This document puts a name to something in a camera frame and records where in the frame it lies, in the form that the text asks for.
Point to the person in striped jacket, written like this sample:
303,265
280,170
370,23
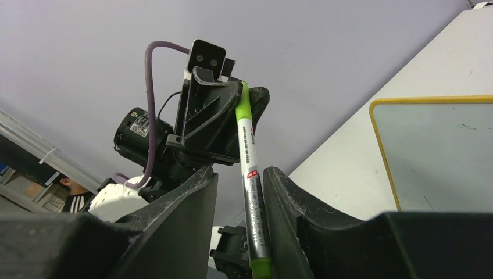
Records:
78,195

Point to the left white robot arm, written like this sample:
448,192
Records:
143,142

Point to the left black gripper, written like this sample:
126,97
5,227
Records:
200,134

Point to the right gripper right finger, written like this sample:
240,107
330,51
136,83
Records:
311,239

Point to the aluminium rail frame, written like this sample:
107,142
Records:
34,157

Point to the yellow framed whiteboard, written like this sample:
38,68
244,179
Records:
437,151

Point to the white green marker pen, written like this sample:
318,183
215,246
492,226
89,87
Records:
257,232

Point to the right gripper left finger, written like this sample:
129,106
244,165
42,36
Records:
169,238

